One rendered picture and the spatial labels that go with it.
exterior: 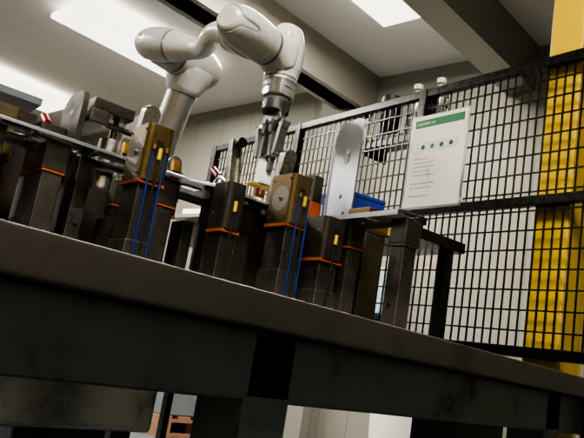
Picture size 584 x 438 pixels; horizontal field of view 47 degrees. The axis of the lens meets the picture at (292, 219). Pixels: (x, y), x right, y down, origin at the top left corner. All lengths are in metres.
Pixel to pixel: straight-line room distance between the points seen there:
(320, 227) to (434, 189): 0.57
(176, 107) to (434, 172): 0.88
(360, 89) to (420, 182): 3.32
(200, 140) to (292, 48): 5.20
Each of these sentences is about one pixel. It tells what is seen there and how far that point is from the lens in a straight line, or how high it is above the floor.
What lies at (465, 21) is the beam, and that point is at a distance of 4.12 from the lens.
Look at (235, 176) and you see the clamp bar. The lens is 1.91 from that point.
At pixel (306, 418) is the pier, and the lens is 5.10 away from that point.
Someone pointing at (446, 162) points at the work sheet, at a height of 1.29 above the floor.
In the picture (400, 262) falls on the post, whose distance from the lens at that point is 1.53.
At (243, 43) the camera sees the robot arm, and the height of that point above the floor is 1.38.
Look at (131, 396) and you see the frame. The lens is 1.01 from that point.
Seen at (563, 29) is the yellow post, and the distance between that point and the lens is 2.08.
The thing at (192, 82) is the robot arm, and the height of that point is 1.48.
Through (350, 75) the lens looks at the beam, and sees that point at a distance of 5.33.
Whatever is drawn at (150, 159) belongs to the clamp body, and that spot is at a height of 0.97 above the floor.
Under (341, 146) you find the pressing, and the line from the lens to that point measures 2.00.
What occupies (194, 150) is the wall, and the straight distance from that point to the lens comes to 7.02.
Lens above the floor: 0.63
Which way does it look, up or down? 12 degrees up
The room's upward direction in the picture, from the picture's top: 10 degrees clockwise
